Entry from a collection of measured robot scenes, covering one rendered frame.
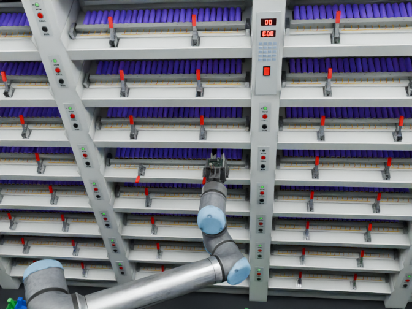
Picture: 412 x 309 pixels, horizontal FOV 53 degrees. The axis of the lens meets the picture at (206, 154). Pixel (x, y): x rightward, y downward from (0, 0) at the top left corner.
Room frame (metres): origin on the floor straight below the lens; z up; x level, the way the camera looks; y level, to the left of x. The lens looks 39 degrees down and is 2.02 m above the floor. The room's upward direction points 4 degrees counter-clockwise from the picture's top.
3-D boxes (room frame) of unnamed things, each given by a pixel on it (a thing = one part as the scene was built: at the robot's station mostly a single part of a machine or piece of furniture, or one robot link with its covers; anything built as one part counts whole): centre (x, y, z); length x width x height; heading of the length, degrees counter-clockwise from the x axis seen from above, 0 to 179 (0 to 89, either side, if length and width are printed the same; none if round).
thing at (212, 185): (1.04, -0.02, 0.98); 0.10 x 0.05 x 0.09; 82
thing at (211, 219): (0.95, -0.01, 0.98); 0.12 x 0.09 x 0.10; 172
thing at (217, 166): (1.12, -0.03, 0.99); 0.12 x 0.08 x 0.09; 172
